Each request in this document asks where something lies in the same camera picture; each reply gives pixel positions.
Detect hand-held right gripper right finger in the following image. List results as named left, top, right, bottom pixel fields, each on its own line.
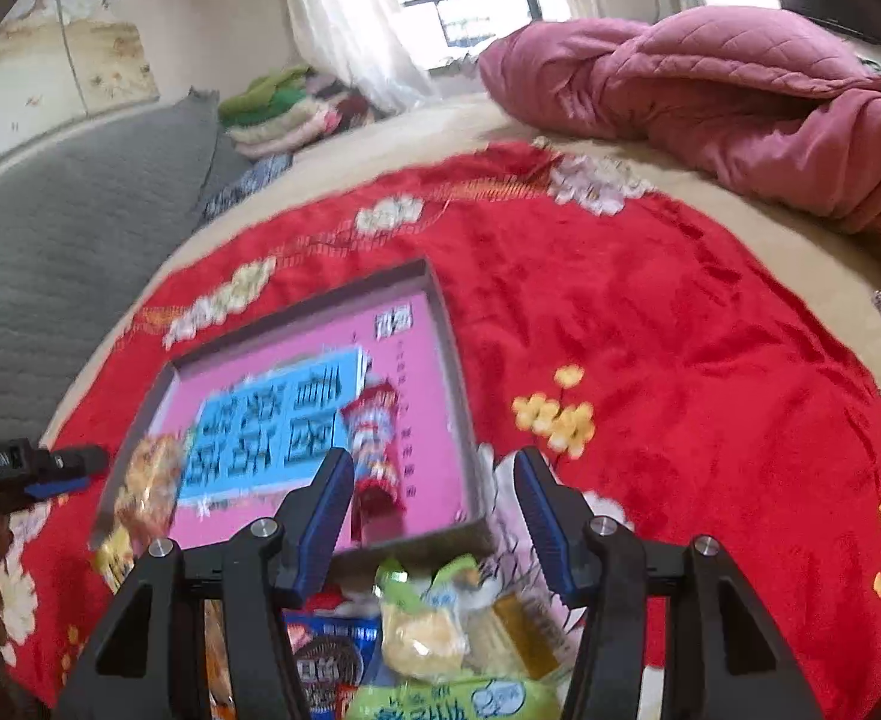
left=511, top=447, right=824, bottom=720

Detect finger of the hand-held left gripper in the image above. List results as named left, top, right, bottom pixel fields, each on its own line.
left=0, top=444, right=109, bottom=502

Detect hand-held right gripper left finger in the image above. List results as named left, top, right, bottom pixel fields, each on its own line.
left=54, top=448, right=356, bottom=720

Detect red snack packet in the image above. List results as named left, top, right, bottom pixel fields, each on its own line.
left=339, top=381, right=421, bottom=533

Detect clear rice cracker packet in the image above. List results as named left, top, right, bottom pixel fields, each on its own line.
left=94, top=431, right=196, bottom=593

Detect long yellow snack packet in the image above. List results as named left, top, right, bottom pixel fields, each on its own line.
left=478, top=592, right=562, bottom=680

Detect yellow cake packet green ends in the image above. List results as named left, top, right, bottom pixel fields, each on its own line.
left=375, top=556, right=479, bottom=683

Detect grey box with pink inside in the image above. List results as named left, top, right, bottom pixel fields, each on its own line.
left=89, top=258, right=496, bottom=556

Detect light green snack packet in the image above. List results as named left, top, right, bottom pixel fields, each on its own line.
left=343, top=675, right=562, bottom=720

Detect blue cookie packet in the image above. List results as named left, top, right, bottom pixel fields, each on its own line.
left=283, top=611, right=382, bottom=717

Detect grey quilted mat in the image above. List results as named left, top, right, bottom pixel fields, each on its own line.
left=0, top=90, right=254, bottom=451

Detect orange peanut packet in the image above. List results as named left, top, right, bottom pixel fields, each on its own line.
left=204, top=600, right=239, bottom=720

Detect red floral blanket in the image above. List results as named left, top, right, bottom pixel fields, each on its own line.
left=5, top=139, right=881, bottom=720

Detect printed wardrobe door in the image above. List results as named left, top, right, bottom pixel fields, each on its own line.
left=0, top=0, right=160, bottom=181

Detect blue patterned cloth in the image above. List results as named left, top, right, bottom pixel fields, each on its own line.
left=200, top=152, right=295, bottom=222

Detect stack of folded cloths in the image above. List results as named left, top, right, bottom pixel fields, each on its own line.
left=217, top=66, right=382, bottom=160

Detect pink quilt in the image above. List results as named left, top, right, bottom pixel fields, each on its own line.
left=478, top=4, right=881, bottom=301

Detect white sheer curtain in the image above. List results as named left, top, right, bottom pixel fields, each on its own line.
left=271, top=0, right=442, bottom=117

